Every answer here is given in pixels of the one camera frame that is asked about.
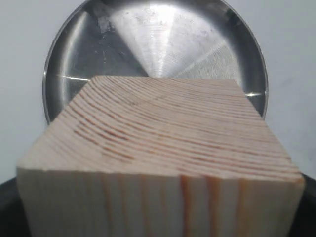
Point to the wooden cube block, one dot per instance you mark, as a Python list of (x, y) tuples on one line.
[(147, 157)]

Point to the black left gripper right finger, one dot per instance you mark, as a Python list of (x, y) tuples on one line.
[(305, 221)]

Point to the round stainless steel plate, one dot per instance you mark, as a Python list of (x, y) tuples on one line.
[(153, 38)]

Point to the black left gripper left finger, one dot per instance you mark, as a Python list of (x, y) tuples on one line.
[(13, 221)]

